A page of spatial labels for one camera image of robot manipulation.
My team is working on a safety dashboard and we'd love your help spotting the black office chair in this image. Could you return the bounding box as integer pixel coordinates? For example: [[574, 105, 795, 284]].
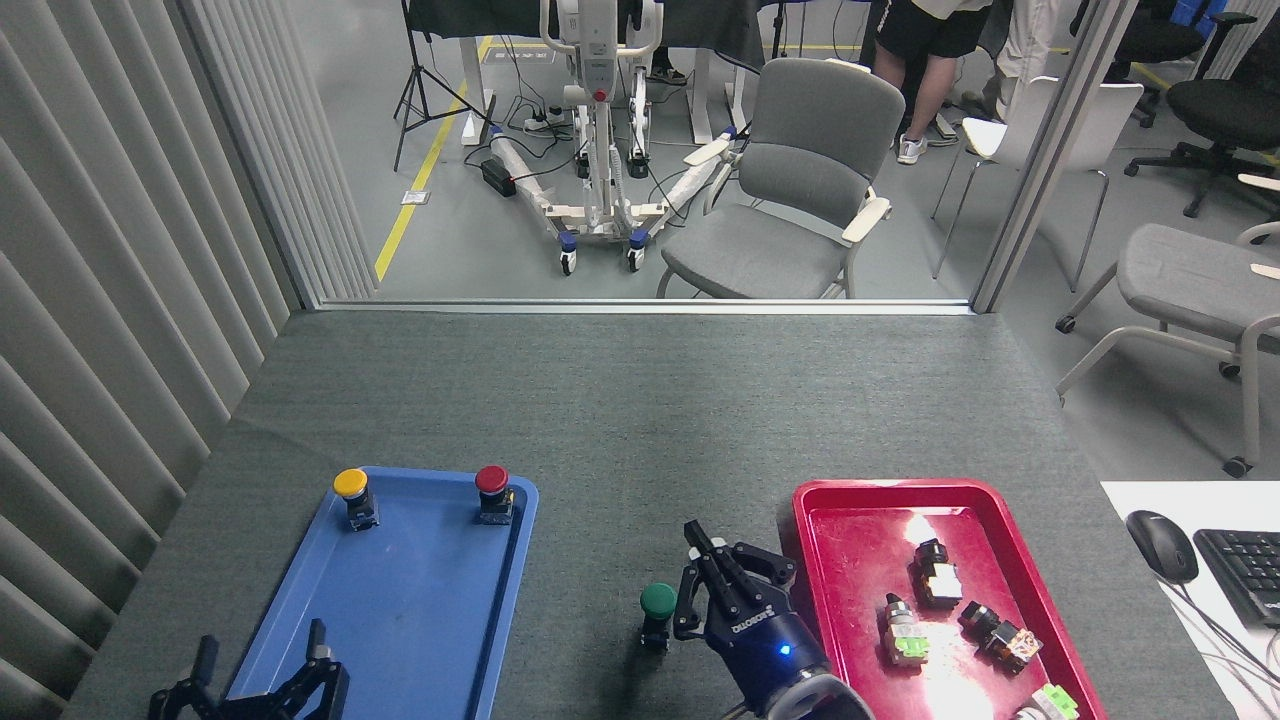
[[1068, 0, 1216, 129], [1124, 10, 1280, 219]]

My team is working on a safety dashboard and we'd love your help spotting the black keyboard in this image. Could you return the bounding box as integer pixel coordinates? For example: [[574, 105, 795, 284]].
[[1193, 528, 1280, 629]]

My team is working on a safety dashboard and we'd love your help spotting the white desk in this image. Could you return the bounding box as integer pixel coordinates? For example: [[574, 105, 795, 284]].
[[1100, 480, 1280, 720]]

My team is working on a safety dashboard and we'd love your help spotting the person in pale trousers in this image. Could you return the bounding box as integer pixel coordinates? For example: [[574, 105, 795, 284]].
[[960, 0, 1063, 123]]

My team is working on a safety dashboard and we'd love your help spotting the black tripod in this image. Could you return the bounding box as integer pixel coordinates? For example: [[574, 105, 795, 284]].
[[392, 0, 498, 173]]

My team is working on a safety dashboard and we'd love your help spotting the red push button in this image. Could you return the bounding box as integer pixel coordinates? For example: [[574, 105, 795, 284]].
[[474, 465, 517, 527]]

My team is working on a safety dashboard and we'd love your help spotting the silver table edge rail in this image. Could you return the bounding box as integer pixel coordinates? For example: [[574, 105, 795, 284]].
[[308, 297, 977, 317]]

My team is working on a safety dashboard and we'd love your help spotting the person in dark shorts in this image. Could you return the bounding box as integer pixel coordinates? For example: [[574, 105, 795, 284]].
[[872, 0, 998, 166]]

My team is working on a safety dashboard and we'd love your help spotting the red plastic tray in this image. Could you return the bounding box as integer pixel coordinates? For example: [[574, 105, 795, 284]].
[[777, 478, 1107, 720]]

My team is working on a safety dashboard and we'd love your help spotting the black and white switch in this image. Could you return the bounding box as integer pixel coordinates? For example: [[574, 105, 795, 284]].
[[910, 538, 965, 611]]

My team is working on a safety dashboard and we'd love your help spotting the white chair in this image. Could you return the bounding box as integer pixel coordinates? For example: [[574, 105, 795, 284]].
[[932, 75, 1145, 293]]

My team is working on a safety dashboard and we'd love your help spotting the silver post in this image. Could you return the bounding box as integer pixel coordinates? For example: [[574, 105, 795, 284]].
[[971, 0, 1141, 314]]

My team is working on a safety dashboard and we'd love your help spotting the mouse cable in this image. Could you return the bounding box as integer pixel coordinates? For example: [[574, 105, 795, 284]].
[[1160, 580, 1280, 706]]

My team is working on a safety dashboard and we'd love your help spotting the grey armchair with pale armrests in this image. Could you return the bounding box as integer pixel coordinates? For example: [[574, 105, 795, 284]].
[[655, 57, 907, 300]]

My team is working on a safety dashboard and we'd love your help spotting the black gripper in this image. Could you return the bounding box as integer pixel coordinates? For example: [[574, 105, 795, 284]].
[[672, 519, 833, 715], [148, 618, 352, 720]]

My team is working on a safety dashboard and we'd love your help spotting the green push button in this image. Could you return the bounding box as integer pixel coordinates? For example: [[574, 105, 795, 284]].
[[639, 583, 680, 655]]

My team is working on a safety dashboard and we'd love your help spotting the yellow push button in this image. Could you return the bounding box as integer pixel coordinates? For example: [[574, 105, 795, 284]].
[[332, 467, 381, 532]]

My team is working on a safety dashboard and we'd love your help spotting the green and white switch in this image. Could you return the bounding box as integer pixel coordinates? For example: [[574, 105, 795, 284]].
[[1012, 683, 1081, 720]]

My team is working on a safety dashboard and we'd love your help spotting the blue plastic tray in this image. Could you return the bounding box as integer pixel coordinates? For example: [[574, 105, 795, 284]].
[[222, 466, 540, 720]]

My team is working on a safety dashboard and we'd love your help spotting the black computer mouse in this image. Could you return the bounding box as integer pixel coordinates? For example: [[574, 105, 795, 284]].
[[1125, 510, 1200, 586]]

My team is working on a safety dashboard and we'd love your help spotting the grey ribbed partition panel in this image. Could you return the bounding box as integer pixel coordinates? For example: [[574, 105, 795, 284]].
[[0, 0, 379, 720]]

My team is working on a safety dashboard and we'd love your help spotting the black and amber switch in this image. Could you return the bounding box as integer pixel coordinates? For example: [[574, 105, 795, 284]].
[[958, 600, 1044, 676]]

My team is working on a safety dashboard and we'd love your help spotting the white stand on wheels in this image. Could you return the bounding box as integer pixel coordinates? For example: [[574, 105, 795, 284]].
[[488, 0, 743, 276]]

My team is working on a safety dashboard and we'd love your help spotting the switch with green base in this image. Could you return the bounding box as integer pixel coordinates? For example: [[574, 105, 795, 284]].
[[880, 593, 931, 669]]

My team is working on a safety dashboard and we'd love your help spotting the grey chair on castors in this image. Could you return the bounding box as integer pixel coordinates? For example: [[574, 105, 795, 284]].
[[1054, 170, 1280, 479]]

